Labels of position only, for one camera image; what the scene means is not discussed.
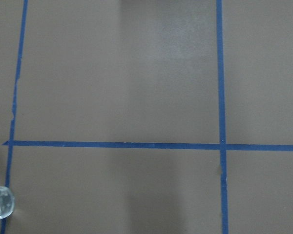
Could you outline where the glass bottle with metal pourer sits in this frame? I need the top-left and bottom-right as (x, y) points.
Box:
(0, 186), (15, 220)

